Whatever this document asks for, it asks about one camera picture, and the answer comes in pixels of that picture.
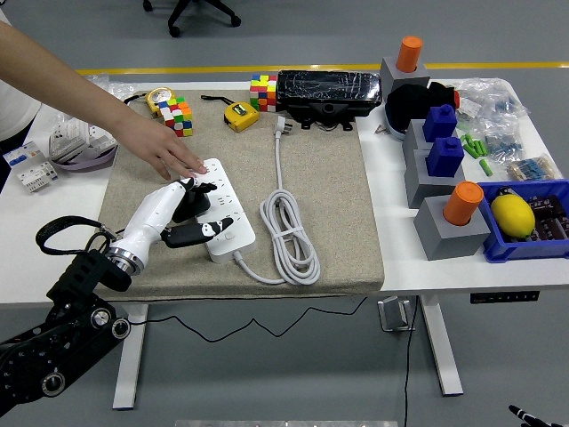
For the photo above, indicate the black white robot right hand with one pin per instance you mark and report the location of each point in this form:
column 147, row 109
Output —
column 523, row 414

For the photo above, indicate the person's hand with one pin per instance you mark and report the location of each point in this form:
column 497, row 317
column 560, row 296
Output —
column 164, row 149

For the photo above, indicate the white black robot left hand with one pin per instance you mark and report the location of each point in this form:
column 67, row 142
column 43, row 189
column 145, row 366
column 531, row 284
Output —
column 151, row 218

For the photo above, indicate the black plug adapter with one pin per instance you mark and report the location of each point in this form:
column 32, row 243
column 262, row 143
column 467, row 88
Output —
column 192, row 207

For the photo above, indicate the white power strip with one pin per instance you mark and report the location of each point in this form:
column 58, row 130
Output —
column 226, row 195

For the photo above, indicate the person's forearm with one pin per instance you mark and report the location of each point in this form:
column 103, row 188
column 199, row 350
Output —
column 62, row 84

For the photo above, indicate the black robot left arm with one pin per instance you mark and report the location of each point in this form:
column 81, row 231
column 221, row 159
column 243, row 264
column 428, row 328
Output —
column 84, row 273

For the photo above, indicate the colourful puzzle cube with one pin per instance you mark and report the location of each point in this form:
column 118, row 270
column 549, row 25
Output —
column 264, row 92
column 178, row 118

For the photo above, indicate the yellow tape measure clear face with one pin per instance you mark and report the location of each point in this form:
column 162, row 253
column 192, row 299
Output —
column 160, row 98

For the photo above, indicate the white socket panel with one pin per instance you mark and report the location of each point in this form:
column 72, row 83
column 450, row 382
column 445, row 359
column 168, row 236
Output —
column 101, row 138
column 66, row 140

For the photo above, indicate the empty clear plastic bag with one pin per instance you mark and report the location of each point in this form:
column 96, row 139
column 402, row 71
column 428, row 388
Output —
column 122, row 91

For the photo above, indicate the yellow tape measure black window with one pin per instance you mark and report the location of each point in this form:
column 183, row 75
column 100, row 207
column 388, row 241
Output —
column 241, row 118

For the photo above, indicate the clear bag of screws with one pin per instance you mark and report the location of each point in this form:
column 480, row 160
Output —
column 100, row 81

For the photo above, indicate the white table leg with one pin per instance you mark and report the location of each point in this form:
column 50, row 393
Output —
column 441, row 351
column 129, row 356

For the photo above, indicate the black table control panel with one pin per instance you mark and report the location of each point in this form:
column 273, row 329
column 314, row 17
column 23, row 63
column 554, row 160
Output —
column 505, row 297

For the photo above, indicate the white circuit breaker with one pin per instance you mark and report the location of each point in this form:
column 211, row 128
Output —
column 29, row 168

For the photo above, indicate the black office chair base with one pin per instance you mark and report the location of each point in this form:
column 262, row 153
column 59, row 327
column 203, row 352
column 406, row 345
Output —
column 201, row 13

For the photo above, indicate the grey-brown mat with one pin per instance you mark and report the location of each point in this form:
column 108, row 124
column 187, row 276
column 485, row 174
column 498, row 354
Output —
column 320, row 178

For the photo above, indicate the blue plastic bin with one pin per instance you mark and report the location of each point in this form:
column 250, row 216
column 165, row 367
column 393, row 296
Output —
column 525, row 251

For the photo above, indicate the silver metal hook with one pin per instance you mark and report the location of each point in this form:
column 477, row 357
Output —
column 392, row 314

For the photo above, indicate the black wrapped box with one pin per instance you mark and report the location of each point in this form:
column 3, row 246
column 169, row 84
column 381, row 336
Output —
column 329, row 89

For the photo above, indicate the grey block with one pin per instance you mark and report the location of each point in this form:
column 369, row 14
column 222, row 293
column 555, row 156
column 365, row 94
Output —
column 421, row 182
column 403, row 78
column 450, row 238
column 414, row 138

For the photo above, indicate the yellow lemon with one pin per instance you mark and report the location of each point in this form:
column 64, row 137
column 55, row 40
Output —
column 512, row 214

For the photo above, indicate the small metal screws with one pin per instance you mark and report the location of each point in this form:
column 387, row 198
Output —
column 379, row 129

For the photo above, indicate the orange cylinder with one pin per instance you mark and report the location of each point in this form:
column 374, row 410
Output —
column 463, row 202
column 410, row 53

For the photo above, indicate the white round base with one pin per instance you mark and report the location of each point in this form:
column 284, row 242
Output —
column 395, row 130

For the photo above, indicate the bag of tan resistors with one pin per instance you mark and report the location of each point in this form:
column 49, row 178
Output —
column 534, row 169

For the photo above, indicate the green cylinder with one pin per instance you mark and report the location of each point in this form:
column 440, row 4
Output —
column 472, row 150
column 483, row 147
column 466, row 140
column 485, row 167

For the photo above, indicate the black cloth cap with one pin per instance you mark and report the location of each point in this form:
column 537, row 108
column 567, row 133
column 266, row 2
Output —
column 412, row 104

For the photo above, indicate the blue block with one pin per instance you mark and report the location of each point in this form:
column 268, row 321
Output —
column 440, row 122
column 445, row 156

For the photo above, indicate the bag of blue resistors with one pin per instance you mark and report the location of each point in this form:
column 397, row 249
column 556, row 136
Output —
column 503, row 143

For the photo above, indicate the red knob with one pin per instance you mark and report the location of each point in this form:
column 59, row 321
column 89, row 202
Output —
column 457, row 98

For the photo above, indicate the large clear parts bag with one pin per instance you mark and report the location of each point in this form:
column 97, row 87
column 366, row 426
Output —
column 490, row 100

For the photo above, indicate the black plastic bracket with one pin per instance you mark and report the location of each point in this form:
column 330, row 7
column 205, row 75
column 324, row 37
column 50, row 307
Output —
column 323, row 113

